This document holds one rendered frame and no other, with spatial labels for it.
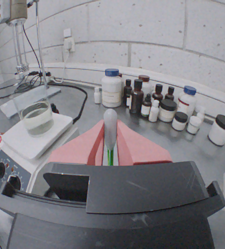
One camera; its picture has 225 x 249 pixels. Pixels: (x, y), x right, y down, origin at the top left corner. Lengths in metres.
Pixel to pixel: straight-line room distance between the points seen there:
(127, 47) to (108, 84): 0.23
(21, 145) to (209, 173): 0.39
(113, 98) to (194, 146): 0.30
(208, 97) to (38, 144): 0.52
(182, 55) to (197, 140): 0.31
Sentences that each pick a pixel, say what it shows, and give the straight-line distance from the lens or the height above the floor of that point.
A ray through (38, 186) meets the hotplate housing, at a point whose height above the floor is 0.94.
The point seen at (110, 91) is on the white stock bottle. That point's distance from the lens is 0.43.
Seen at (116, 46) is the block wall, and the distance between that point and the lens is 0.61.
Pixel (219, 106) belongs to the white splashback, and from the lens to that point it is 0.54.
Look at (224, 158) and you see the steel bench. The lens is 0.41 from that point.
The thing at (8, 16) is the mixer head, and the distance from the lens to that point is 0.64.
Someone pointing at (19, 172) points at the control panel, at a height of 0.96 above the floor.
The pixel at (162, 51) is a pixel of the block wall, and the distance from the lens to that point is 0.54.
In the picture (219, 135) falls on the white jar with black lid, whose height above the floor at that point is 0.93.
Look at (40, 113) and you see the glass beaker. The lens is 0.21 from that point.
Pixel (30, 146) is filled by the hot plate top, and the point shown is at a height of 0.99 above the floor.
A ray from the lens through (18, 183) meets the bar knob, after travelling 0.24.
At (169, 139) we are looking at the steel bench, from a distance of 0.36.
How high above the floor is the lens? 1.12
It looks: 37 degrees down
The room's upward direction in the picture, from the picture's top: straight up
